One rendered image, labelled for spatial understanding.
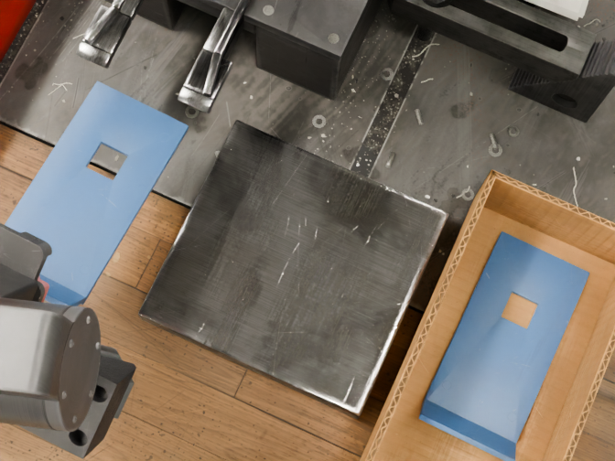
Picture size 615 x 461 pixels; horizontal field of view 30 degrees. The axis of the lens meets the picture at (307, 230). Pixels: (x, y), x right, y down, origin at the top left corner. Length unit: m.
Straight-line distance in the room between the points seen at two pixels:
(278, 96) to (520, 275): 0.22
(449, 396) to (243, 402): 0.14
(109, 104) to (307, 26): 0.14
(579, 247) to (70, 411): 0.45
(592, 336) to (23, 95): 0.45
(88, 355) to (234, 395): 0.28
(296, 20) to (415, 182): 0.15
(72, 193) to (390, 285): 0.23
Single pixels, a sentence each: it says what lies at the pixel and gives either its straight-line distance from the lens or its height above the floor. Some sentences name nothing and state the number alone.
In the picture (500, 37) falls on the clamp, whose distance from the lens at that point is 0.83.
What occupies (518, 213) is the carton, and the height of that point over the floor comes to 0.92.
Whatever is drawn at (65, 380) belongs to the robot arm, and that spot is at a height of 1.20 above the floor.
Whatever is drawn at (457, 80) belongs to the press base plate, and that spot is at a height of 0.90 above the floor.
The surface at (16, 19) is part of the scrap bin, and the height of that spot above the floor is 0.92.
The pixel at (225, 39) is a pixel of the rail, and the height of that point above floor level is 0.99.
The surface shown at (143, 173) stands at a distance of 0.76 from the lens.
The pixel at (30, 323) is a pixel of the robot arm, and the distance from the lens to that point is 0.50.
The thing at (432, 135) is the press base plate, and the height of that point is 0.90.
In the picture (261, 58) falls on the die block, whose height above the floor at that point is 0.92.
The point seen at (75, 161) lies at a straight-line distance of 0.77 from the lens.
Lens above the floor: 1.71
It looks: 75 degrees down
